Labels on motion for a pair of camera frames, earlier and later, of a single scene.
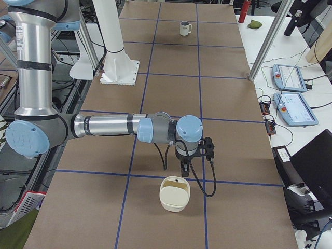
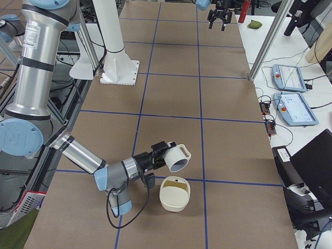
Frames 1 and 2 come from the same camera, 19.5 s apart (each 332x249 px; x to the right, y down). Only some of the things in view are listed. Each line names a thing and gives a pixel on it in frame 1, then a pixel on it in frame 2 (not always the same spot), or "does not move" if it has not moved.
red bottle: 246,4 does not move
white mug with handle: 185,28 to 176,157
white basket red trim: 30,202 does not move
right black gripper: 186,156 to 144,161
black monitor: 314,163 does not move
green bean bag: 254,24 does not move
